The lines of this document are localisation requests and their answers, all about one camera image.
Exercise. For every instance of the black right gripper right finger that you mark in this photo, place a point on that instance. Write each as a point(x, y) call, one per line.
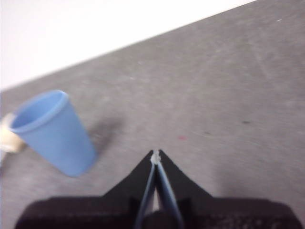
point(214, 212)

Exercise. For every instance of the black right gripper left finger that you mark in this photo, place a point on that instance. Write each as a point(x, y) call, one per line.
point(100, 212)

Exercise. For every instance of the blue ribbed plastic cup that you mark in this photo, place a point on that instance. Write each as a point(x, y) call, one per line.
point(59, 133)

